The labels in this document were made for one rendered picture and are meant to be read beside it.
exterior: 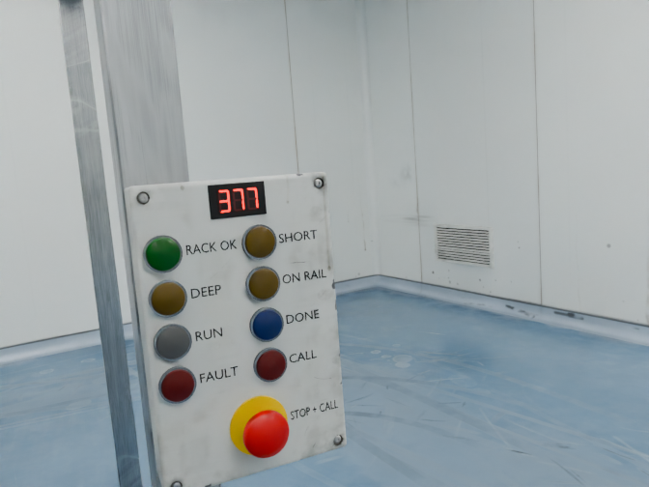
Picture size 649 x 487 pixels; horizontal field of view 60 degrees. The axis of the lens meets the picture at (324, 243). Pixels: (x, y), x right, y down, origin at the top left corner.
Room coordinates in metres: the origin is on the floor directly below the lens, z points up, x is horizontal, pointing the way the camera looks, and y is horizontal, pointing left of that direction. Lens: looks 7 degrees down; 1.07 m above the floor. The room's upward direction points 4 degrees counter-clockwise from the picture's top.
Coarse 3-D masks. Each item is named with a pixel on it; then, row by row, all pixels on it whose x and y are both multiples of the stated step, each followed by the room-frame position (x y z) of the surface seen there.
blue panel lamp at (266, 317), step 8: (264, 312) 0.47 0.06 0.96; (272, 312) 0.47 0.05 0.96; (256, 320) 0.47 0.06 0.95; (264, 320) 0.47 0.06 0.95; (272, 320) 0.47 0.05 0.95; (280, 320) 0.48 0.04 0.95; (256, 328) 0.47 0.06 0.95; (264, 328) 0.47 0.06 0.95; (272, 328) 0.47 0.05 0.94; (280, 328) 0.48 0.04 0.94; (264, 336) 0.47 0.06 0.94; (272, 336) 0.47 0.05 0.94
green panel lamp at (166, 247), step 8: (160, 240) 0.44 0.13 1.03; (168, 240) 0.44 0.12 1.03; (152, 248) 0.44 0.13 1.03; (160, 248) 0.44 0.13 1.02; (168, 248) 0.44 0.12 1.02; (176, 248) 0.44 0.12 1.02; (152, 256) 0.43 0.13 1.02; (160, 256) 0.44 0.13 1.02; (168, 256) 0.44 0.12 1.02; (176, 256) 0.44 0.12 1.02; (152, 264) 0.44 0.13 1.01; (160, 264) 0.44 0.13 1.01; (168, 264) 0.44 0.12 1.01; (176, 264) 0.44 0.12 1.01
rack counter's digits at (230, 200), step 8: (216, 192) 0.46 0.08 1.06; (224, 192) 0.47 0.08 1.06; (232, 192) 0.47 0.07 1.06; (240, 192) 0.47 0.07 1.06; (248, 192) 0.47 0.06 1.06; (256, 192) 0.48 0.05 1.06; (224, 200) 0.46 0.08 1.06; (232, 200) 0.47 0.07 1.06; (240, 200) 0.47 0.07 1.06; (248, 200) 0.47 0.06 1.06; (256, 200) 0.48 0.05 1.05; (224, 208) 0.46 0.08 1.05; (232, 208) 0.47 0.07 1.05; (240, 208) 0.47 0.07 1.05; (248, 208) 0.47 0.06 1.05; (256, 208) 0.48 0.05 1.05
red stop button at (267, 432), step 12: (252, 420) 0.45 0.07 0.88; (264, 420) 0.45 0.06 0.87; (276, 420) 0.45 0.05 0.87; (252, 432) 0.44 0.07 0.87; (264, 432) 0.44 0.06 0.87; (276, 432) 0.45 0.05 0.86; (288, 432) 0.46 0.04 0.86; (252, 444) 0.44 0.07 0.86; (264, 444) 0.44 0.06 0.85; (276, 444) 0.45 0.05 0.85; (264, 456) 0.45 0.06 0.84
